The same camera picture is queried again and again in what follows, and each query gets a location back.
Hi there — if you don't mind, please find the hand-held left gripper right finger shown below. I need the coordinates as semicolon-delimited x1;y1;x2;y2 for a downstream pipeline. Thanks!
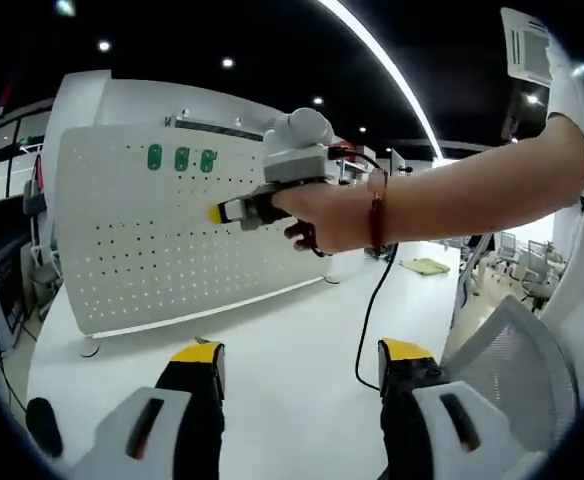
377;337;548;480

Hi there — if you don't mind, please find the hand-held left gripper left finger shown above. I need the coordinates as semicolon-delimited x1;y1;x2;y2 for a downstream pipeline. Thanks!
69;341;227;480

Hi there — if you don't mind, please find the white perforated mounting plate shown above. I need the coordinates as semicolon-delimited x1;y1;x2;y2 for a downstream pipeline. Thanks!
54;124;346;359

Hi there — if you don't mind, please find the person's right hand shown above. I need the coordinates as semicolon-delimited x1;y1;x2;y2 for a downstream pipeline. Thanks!
270;180;379;257

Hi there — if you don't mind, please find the grey metal shelf rack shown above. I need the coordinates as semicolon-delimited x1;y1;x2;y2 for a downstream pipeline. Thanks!
163;113;268;144

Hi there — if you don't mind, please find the white mesh office chair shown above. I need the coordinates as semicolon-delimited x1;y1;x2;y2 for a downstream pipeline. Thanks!
440;294;582;454

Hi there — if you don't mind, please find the long ceiling light strip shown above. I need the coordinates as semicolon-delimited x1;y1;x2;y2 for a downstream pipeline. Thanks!
319;0;446;162

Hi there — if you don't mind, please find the black computer mouse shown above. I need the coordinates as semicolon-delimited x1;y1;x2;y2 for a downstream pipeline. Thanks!
25;396;65;459

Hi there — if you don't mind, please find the yellow green cloth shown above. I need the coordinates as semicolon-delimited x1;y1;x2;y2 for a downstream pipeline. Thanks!
398;256;452;277

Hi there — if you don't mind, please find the grey mesh office chair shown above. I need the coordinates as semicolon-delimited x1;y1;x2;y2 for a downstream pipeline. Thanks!
520;239;567;312
496;230;519;281

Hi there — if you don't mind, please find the person's white shirt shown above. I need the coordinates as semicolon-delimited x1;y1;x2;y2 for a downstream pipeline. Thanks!
541;29;584;401

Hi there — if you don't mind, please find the dark workbench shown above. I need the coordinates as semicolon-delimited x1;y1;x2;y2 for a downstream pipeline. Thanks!
0;199;36;346

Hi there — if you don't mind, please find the white ceiling air conditioner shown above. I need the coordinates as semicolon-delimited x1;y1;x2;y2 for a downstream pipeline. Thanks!
499;6;557;85

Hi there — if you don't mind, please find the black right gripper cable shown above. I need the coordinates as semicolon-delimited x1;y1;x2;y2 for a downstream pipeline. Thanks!
327;142;401;392

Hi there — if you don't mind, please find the red bead bracelet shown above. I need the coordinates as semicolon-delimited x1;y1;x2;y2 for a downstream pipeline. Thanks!
366;168;390;252

